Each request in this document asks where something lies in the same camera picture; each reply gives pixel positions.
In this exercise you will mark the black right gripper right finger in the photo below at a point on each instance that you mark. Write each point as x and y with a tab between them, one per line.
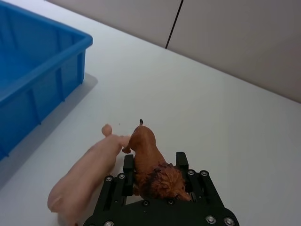
181	161

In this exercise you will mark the pink toy pig figure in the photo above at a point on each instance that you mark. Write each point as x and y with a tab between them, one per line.
89	169

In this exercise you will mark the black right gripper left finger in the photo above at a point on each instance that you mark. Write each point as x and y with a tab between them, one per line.
129	164

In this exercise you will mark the blue plastic bin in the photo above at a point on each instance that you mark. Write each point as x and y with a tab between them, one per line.
35	70

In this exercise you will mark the brown toy lion figure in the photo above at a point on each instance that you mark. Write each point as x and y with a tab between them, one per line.
147	153

